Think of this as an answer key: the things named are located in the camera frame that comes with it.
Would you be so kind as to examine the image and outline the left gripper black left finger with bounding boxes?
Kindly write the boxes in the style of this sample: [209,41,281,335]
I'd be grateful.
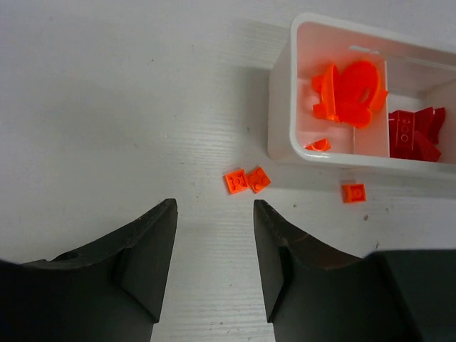
[1,199,177,341]

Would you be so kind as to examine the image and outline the orange plate in container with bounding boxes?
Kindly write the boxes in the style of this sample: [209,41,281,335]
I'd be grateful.
[304,138,331,152]

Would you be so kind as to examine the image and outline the red 1x3 brick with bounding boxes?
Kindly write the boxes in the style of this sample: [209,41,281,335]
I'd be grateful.
[388,110,415,160]

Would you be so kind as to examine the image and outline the large red arch piece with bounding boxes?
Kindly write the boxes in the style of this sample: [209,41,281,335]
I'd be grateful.
[415,107,447,145]

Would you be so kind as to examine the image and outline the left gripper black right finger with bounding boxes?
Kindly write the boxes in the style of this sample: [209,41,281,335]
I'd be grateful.
[253,199,455,341]

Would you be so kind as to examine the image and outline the small red curved slope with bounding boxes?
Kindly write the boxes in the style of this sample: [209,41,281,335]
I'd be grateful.
[410,131,441,162]

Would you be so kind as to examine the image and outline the orange dome lego assembly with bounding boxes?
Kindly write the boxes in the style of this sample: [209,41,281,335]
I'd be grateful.
[311,60,388,129]

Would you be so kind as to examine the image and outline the white three-compartment container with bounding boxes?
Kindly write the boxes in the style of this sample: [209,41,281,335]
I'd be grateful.
[267,13,455,179]

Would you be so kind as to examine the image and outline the orange small plate two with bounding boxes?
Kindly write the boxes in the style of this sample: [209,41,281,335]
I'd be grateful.
[224,169,249,195]

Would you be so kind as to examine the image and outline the orange small plate three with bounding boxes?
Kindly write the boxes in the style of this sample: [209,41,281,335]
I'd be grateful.
[247,166,271,194]

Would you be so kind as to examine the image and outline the orange small plate one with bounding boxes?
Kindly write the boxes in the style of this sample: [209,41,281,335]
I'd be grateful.
[341,183,366,204]

